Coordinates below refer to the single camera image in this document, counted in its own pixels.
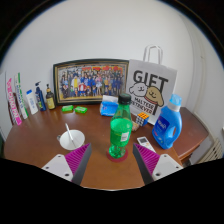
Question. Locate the green soap bar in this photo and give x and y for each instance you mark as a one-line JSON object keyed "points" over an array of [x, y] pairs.
{"points": [[80, 109], [67, 108]]}

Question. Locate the green plastic soda bottle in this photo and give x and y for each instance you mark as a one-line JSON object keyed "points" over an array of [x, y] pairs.
{"points": [[120, 127]]}

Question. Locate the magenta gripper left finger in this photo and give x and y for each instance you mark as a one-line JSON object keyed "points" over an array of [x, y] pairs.
{"points": [[72, 166]]}

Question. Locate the pink white tall tube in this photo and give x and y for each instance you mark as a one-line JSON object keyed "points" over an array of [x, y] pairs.
{"points": [[12, 103]]}

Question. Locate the blue white tall tube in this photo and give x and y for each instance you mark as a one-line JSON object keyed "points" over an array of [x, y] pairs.
{"points": [[19, 96]]}

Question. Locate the blue detergent bottle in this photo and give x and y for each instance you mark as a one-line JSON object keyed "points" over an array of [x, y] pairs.
{"points": [[169, 123]]}

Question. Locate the amber pump bottle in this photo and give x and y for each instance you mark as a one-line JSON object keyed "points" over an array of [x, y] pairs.
{"points": [[50, 99]]}

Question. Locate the white radiator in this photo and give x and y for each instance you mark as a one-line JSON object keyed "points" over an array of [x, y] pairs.
{"points": [[214, 153]]}

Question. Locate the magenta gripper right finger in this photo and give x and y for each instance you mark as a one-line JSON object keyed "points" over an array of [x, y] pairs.
{"points": [[153, 166]]}

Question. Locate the white spoon in mug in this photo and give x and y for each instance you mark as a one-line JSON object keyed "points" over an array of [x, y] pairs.
{"points": [[69, 133]]}

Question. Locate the blue tissue pack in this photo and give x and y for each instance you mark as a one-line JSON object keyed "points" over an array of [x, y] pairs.
{"points": [[108, 105]]}

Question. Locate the framed group photo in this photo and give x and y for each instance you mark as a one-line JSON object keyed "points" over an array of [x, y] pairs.
{"points": [[87, 81]]}

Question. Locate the dark blue pump bottle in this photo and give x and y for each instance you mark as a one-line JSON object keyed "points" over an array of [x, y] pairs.
{"points": [[39, 97]]}

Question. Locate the white remote control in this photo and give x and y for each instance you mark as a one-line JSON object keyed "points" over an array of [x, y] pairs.
{"points": [[143, 141]]}

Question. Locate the patterned mug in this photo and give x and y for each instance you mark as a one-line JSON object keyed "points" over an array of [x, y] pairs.
{"points": [[65, 141]]}

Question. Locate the white lotion bottle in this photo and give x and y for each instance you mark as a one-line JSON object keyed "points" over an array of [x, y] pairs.
{"points": [[31, 102]]}

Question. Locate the white gift paper bag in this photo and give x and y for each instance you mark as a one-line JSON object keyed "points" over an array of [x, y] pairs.
{"points": [[150, 83]]}

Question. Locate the red round coaster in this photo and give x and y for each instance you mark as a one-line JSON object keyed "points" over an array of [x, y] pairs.
{"points": [[117, 160]]}

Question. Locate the right green soap bar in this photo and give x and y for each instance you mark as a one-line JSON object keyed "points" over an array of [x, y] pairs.
{"points": [[80, 109]]}

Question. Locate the left green soap bar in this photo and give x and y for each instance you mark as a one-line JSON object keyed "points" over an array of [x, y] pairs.
{"points": [[67, 108]]}

